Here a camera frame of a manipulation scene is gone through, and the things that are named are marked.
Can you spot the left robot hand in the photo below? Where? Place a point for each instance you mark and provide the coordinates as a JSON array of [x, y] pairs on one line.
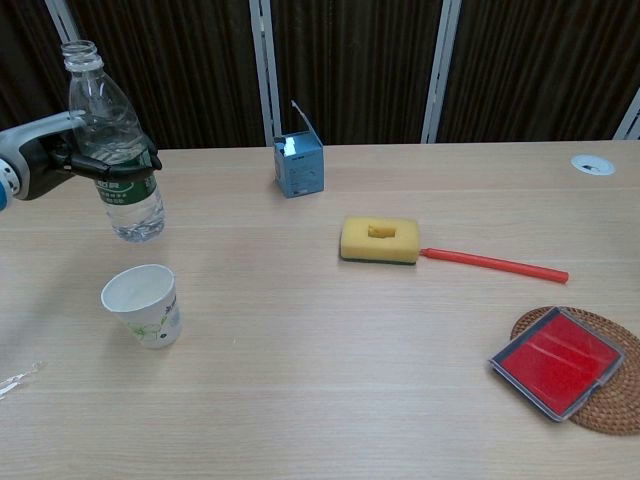
[[40, 165]]

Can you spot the transparent plastic water bottle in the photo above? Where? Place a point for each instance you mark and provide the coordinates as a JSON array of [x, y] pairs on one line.
[[102, 120]]

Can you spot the white paper cup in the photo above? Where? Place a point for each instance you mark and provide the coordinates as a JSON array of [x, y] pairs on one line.
[[145, 320]]

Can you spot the dark pleated partition panel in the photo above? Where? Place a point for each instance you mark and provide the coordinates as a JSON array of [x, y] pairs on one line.
[[25, 65], [540, 65], [350, 65], [190, 70]]

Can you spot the blue open cardboard box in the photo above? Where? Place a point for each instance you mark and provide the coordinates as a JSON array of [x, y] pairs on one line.
[[300, 170]]

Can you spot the yellow sponge with hole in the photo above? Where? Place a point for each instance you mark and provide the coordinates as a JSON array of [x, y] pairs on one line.
[[357, 242]]

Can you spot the red plastic stick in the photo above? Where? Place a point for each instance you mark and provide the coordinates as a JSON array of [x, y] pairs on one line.
[[495, 263]]

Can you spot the red card in clear case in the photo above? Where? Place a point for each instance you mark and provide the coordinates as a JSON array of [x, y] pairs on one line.
[[555, 365]]

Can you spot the round woven rattan coaster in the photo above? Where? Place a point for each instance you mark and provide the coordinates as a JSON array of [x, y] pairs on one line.
[[620, 400]]

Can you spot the silver partition post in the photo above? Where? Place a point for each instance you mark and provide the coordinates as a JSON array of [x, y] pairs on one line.
[[631, 117], [60, 20], [267, 75], [440, 75]]

